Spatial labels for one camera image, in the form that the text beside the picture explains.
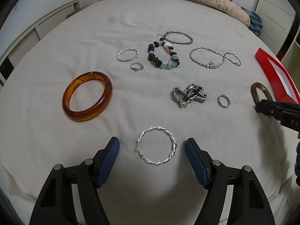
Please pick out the large twisted silver hoop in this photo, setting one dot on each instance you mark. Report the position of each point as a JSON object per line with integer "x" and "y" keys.
{"x": 156, "y": 145}

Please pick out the white bed sheet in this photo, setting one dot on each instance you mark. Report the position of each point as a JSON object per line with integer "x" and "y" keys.
{"x": 200, "y": 90}

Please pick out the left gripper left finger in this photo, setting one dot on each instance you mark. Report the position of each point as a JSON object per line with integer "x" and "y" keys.
{"x": 55, "y": 203}

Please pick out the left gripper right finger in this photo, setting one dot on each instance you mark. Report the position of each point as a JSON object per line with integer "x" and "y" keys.
{"x": 249, "y": 204}

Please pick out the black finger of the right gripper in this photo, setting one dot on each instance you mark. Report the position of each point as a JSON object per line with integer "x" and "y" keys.
{"x": 279, "y": 110}

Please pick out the red jewelry box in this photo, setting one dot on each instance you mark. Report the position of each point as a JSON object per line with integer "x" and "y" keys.
{"x": 281, "y": 82}

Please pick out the white wardrobe door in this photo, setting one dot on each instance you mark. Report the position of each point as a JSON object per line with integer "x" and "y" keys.
{"x": 277, "y": 18}

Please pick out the blue clothing pile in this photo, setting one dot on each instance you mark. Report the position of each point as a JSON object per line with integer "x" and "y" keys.
{"x": 256, "y": 25}

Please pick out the amber resin bangle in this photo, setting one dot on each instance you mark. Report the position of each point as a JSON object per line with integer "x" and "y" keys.
{"x": 87, "y": 96}

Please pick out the white low cabinet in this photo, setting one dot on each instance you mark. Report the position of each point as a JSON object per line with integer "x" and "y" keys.
{"x": 35, "y": 32}

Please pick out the thin silver bangle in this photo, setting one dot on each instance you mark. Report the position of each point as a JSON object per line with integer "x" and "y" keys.
{"x": 176, "y": 37}

